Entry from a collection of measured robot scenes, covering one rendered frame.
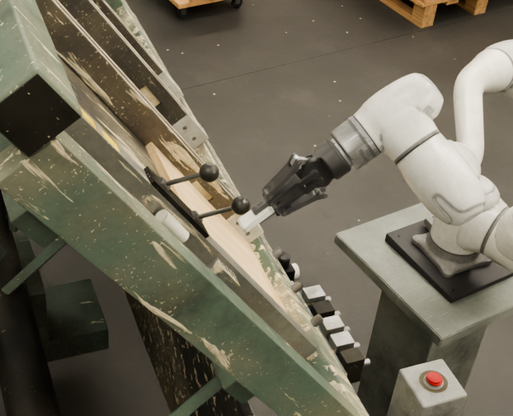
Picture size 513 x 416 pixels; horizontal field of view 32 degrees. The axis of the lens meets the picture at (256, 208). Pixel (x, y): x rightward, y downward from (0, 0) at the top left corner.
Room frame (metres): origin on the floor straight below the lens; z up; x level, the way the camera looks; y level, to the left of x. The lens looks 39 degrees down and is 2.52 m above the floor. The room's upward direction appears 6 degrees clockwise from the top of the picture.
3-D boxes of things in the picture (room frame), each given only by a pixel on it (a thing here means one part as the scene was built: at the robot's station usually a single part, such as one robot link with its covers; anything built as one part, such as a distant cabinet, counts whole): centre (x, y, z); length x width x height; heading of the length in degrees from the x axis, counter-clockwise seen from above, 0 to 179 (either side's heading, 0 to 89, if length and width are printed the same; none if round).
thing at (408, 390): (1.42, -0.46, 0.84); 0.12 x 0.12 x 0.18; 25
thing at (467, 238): (2.07, -0.61, 0.94); 0.18 x 0.16 x 0.22; 55
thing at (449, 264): (2.10, -0.59, 0.80); 0.22 x 0.18 x 0.06; 32
